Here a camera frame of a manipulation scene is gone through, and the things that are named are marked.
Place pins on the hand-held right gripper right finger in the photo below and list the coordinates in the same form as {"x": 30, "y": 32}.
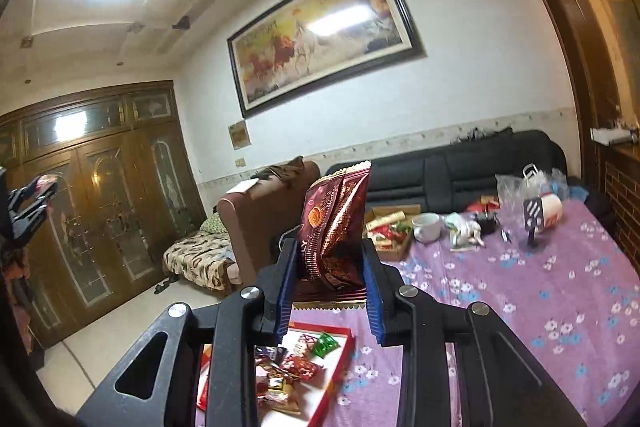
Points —
{"x": 372, "y": 307}

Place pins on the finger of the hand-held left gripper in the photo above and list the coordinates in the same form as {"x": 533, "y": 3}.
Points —
{"x": 35, "y": 194}
{"x": 27, "y": 221}

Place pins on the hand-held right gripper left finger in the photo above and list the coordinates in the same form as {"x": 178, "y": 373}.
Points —
{"x": 280, "y": 302}

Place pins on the green snack packet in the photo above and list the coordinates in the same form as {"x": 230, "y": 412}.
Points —
{"x": 325, "y": 343}

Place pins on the dark red snack packet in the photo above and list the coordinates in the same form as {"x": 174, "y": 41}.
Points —
{"x": 335, "y": 232}

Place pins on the red shallow gift box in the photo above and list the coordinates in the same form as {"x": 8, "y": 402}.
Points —
{"x": 320, "y": 387}

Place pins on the assorted snacks in cardboard box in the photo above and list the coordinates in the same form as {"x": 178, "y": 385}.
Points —
{"x": 390, "y": 229}

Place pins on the white floral snack packet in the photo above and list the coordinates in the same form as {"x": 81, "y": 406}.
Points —
{"x": 301, "y": 343}

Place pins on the brown cardboard box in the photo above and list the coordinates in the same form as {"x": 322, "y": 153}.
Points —
{"x": 395, "y": 253}

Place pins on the red packet with small flowers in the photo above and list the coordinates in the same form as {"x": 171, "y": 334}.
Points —
{"x": 302, "y": 368}

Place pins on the brown armchair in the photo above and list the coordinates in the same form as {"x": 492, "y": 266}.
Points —
{"x": 255, "y": 227}

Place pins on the brown glossy snack packet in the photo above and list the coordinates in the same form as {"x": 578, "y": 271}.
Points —
{"x": 277, "y": 388}

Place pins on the brown patterned blanket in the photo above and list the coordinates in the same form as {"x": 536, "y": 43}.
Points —
{"x": 195, "y": 262}

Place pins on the white mug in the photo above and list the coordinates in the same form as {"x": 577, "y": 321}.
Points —
{"x": 426, "y": 229}

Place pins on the green patterned pillow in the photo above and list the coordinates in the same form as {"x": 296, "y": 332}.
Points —
{"x": 214, "y": 224}

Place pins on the dark slippers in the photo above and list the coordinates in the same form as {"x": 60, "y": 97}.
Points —
{"x": 164, "y": 287}

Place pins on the pale green wrapper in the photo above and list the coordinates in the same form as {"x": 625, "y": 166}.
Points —
{"x": 452, "y": 221}

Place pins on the white crumpled wrapper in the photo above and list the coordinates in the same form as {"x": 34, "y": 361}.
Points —
{"x": 467, "y": 237}

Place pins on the white paper sheet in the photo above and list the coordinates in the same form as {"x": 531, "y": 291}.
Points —
{"x": 240, "y": 186}

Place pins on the dark olive cloth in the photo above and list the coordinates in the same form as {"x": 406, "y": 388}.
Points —
{"x": 287, "y": 172}

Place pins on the small black object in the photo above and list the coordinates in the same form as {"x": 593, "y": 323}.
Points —
{"x": 487, "y": 224}

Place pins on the red yellow package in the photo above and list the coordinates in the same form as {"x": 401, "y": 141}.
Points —
{"x": 481, "y": 205}

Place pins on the small metal tool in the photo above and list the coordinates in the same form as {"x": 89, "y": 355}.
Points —
{"x": 505, "y": 236}

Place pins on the black leather sofa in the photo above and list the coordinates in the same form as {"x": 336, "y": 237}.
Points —
{"x": 450, "y": 172}

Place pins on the purple floral tablecloth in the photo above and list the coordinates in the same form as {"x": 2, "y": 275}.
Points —
{"x": 550, "y": 307}

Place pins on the clear plastic bag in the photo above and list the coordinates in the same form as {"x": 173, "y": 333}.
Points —
{"x": 510, "y": 187}

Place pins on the white round bowl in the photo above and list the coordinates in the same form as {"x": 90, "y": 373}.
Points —
{"x": 552, "y": 209}

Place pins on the framed horse painting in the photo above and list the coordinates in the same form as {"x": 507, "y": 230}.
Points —
{"x": 325, "y": 42}

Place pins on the white object on shelf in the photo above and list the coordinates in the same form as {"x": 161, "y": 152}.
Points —
{"x": 612, "y": 134}

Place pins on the wall socket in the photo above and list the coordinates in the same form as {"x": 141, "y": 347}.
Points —
{"x": 241, "y": 162}

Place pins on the small wall plaque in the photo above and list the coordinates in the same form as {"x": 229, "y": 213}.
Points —
{"x": 239, "y": 135}

